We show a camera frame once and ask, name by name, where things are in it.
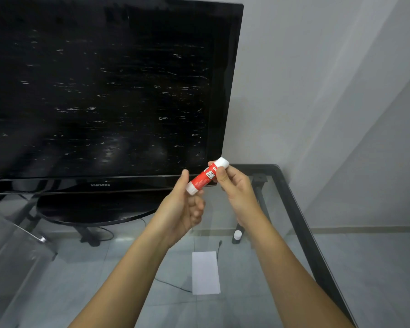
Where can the person's left hand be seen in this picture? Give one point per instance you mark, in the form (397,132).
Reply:
(177,211)

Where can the person's right hand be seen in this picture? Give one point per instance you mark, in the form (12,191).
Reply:
(239,194)

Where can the person's left thumb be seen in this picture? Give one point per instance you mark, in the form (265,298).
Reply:
(182,182)

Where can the person's right thumb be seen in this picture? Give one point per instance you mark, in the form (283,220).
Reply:
(222,179)

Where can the red and white glue stick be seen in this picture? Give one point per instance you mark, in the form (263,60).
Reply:
(207,175)

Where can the person's right forearm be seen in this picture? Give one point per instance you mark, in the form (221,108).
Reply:
(290,273)

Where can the person's left forearm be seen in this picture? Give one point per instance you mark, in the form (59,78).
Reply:
(123,283)

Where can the white round cap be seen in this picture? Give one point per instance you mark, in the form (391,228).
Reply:
(238,234)

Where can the black framed glass table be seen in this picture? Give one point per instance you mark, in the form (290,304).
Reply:
(293,218)

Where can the black oval television stand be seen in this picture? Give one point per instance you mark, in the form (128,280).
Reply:
(95,208)

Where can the white paper sheet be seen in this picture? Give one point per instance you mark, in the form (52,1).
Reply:
(205,272)

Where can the black flat screen television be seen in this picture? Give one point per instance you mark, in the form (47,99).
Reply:
(102,92)

